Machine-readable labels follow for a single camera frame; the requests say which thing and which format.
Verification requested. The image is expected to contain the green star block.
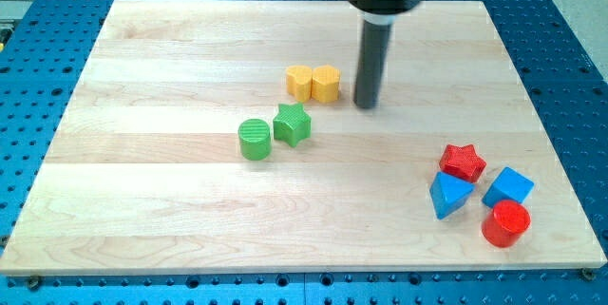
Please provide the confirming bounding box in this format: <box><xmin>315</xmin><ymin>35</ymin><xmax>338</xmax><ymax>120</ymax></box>
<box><xmin>273</xmin><ymin>103</ymin><xmax>312</xmax><ymax>147</ymax></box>

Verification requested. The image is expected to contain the yellow heart block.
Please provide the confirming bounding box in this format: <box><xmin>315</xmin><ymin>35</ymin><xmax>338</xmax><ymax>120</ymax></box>
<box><xmin>286</xmin><ymin>66</ymin><xmax>313</xmax><ymax>103</ymax></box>

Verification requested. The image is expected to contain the red star block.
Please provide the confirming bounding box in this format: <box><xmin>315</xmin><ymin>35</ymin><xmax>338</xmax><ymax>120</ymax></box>
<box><xmin>439</xmin><ymin>144</ymin><xmax>486</xmax><ymax>183</ymax></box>

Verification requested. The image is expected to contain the green cylinder block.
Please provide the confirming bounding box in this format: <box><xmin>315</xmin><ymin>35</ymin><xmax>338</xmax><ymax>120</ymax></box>
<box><xmin>237</xmin><ymin>119</ymin><xmax>272</xmax><ymax>161</ymax></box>

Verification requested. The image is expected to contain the yellow hexagon block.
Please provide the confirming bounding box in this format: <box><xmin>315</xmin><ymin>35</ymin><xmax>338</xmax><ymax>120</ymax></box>
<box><xmin>312</xmin><ymin>65</ymin><xmax>341</xmax><ymax>103</ymax></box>

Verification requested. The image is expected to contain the light wooden board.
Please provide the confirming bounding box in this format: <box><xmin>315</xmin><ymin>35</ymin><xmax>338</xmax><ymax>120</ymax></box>
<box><xmin>1</xmin><ymin>0</ymin><xmax>606</xmax><ymax>276</ymax></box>

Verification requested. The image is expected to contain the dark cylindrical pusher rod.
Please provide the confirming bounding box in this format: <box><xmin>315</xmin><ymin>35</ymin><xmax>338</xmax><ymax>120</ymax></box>
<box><xmin>353</xmin><ymin>20</ymin><xmax>391</xmax><ymax>109</ymax></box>

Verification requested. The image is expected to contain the blue triangle block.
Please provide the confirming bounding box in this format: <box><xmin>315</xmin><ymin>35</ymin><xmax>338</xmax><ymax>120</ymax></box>
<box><xmin>429</xmin><ymin>171</ymin><xmax>475</xmax><ymax>219</ymax></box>

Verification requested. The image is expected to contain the blue cube block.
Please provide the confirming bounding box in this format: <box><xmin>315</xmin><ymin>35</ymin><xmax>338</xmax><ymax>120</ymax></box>
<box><xmin>482</xmin><ymin>166</ymin><xmax>535</xmax><ymax>208</ymax></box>

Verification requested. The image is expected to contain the red cylinder block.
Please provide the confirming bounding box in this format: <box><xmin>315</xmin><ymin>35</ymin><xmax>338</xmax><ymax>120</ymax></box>
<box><xmin>481</xmin><ymin>200</ymin><xmax>531</xmax><ymax>248</ymax></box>

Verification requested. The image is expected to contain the blue perforated table plate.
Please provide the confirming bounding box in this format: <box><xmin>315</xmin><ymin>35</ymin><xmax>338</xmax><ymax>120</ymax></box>
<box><xmin>1</xmin><ymin>0</ymin><xmax>607</xmax><ymax>304</ymax></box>

